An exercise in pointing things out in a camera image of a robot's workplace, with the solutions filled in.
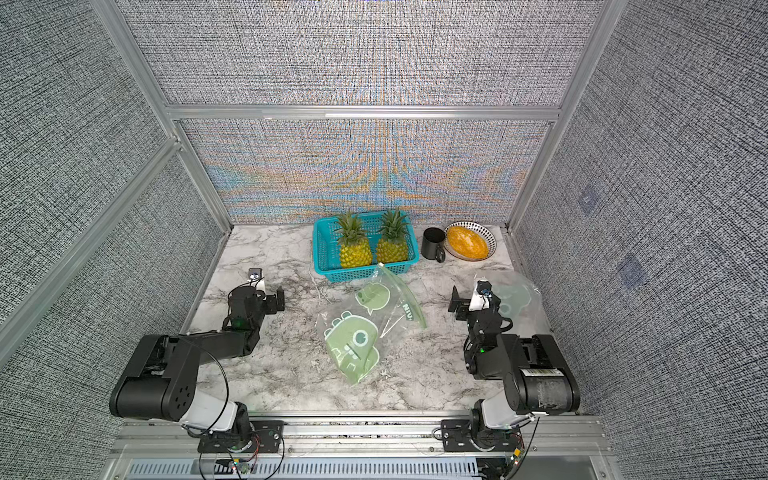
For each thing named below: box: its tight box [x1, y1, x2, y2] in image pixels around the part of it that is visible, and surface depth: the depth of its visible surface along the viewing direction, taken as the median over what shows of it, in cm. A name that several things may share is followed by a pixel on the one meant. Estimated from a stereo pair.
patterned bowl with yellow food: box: [445, 220, 497, 262], surface depth 109 cm
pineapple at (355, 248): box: [334, 212, 372, 269], surface depth 96 cm
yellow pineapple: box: [377, 207, 411, 264], surface depth 97 cm
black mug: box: [421, 227, 446, 263], surface depth 108 cm
